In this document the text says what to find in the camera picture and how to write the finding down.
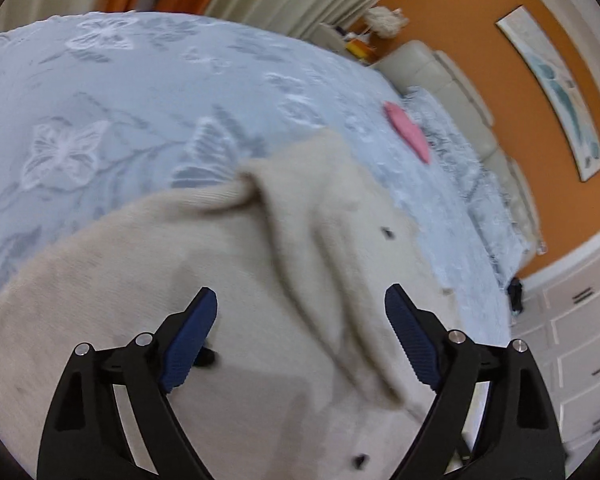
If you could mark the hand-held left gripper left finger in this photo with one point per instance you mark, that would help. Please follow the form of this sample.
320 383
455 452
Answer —
190 340

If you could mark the small black object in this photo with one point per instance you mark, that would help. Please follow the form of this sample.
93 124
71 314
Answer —
515 295

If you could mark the framed wall picture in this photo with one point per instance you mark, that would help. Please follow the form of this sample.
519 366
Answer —
555 85

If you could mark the cream padded headboard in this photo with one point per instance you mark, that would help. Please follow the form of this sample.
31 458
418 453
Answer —
460 90

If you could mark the beige knit cardigan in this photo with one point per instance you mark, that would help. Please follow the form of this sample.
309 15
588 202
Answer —
260 310

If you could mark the pink folded cloth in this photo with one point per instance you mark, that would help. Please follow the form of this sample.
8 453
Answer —
407 130

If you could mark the grey butterfly print blanket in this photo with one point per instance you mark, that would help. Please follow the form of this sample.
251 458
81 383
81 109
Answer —
145 95

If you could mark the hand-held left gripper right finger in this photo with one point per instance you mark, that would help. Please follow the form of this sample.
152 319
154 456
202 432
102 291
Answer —
411 335

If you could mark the white panelled wardrobe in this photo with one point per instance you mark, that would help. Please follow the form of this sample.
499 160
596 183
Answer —
575 335

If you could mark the orange yellow box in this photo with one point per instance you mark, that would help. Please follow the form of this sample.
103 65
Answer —
357 49

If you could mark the white plush toy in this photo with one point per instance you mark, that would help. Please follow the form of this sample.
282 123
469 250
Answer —
386 21

